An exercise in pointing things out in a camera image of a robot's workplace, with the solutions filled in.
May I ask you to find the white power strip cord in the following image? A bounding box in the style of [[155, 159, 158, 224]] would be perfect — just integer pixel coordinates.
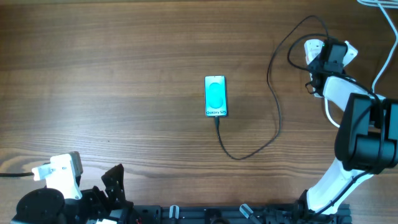
[[323, 0, 398, 129]]

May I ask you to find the blue Galaxy smartphone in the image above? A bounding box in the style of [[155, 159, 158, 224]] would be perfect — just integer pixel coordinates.
[[205, 75, 228, 117]]

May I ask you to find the white power strip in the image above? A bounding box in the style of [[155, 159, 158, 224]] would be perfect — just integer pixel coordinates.
[[303, 39, 326, 99]]

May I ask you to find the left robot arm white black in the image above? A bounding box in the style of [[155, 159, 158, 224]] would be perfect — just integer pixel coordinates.
[[11, 164, 142, 224]]

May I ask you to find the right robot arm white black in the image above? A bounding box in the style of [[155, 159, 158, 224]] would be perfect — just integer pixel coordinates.
[[294, 39, 397, 222]]

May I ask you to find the black USB charging cable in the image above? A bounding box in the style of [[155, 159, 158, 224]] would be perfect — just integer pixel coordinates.
[[213, 14, 330, 161]]

